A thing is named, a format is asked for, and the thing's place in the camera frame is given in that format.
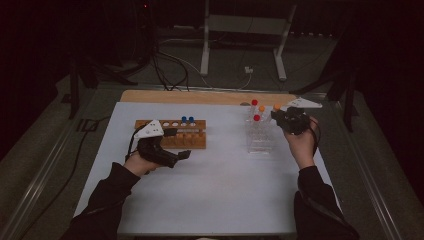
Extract black floor cable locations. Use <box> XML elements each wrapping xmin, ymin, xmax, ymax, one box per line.
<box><xmin>19</xmin><ymin>114</ymin><xmax>113</xmax><ymax>240</ymax></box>

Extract grey metal floor rail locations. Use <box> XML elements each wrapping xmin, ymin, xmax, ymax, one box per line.
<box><xmin>0</xmin><ymin>83</ymin><xmax>98</xmax><ymax>240</ymax></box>
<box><xmin>328</xmin><ymin>93</ymin><xmax>404</xmax><ymax>240</ymax></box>

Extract clear plastic test tube rack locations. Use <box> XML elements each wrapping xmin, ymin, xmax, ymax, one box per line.
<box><xmin>245</xmin><ymin>109</ymin><xmax>276</xmax><ymax>155</ymax></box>

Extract person's right hand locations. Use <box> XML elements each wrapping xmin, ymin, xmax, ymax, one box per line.
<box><xmin>283</xmin><ymin>116</ymin><xmax>320</xmax><ymax>171</ymax></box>

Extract left hand-held gripper cable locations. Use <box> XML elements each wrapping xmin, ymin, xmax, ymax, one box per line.
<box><xmin>124</xmin><ymin>124</ymin><xmax>148</xmax><ymax>163</ymax></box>

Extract white metal desk frame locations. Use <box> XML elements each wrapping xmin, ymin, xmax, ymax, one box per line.
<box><xmin>199</xmin><ymin>0</ymin><xmax>298</xmax><ymax>82</ymax></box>

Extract black cable bundle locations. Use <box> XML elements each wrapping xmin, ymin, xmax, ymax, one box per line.
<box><xmin>146</xmin><ymin>0</ymin><xmax>190</xmax><ymax>92</ymax></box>

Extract black metal stand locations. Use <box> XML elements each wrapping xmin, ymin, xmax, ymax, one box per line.
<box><xmin>289</xmin><ymin>64</ymin><xmax>360</xmax><ymax>133</ymax></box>
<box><xmin>61</xmin><ymin>54</ymin><xmax>138</xmax><ymax>120</ymax></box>

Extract person's left hand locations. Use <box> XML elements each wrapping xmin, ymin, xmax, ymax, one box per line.
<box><xmin>123</xmin><ymin>150</ymin><xmax>161</xmax><ymax>178</ymax></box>

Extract hand-held gripper cable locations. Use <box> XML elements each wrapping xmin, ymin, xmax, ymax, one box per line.
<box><xmin>124</xmin><ymin>124</ymin><xmax>148</xmax><ymax>163</ymax></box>
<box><xmin>308</xmin><ymin>118</ymin><xmax>323</xmax><ymax>158</ymax></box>

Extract blue cap test tube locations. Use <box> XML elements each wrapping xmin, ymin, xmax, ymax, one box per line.
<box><xmin>187</xmin><ymin>115</ymin><xmax>196</xmax><ymax>141</ymax></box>
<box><xmin>180</xmin><ymin>115</ymin><xmax>189</xmax><ymax>141</ymax></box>

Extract red cap test tube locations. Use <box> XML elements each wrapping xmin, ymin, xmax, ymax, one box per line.
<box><xmin>249</xmin><ymin>99</ymin><xmax>259</xmax><ymax>123</ymax></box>
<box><xmin>252</xmin><ymin>114</ymin><xmax>262</xmax><ymax>138</ymax></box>

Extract white floor cable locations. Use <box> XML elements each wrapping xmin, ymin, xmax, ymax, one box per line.
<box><xmin>156</xmin><ymin>49</ymin><xmax>253</xmax><ymax>91</ymax></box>

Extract white table mat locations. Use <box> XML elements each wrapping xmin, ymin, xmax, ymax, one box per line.
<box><xmin>72</xmin><ymin>101</ymin><xmax>341</xmax><ymax>236</ymax></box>

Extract right hand-held gripper cable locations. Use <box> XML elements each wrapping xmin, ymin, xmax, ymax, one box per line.
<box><xmin>308</xmin><ymin>118</ymin><xmax>323</xmax><ymax>158</ymax></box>

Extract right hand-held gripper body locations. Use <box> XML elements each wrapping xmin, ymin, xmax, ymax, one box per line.
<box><xmin>281</xmin><ymin>97</ymin><xmax>324</xmax><ymax>136</ymax></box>

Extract wooden test tube rack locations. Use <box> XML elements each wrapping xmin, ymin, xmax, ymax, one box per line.
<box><xmin>134</xmin><ymin>119</ymin><xmax>207</xmax><ymax>150</ymax></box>

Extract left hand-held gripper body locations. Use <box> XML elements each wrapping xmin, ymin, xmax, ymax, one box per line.
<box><xmin>133</xmin><ymin>119</ymin><xmax>180</xmax><ymax>169</ymax></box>

